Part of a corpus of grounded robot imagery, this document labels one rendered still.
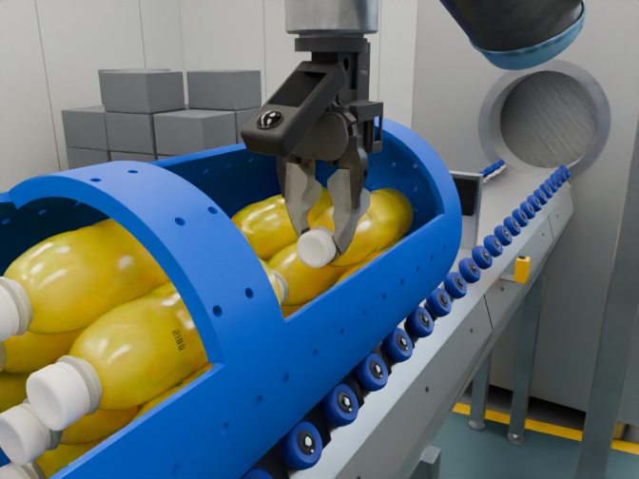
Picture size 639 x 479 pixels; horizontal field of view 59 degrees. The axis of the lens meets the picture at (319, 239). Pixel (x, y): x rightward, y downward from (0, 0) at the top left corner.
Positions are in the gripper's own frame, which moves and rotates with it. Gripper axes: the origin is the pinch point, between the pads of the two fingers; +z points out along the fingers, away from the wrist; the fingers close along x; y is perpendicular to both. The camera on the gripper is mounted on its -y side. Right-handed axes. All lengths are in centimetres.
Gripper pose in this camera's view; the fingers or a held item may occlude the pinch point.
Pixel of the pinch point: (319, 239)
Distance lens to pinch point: 59.3
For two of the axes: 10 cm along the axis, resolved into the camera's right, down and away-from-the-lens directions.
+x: -8.6, -1.6, 4.9
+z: 0.0, 9.5, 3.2
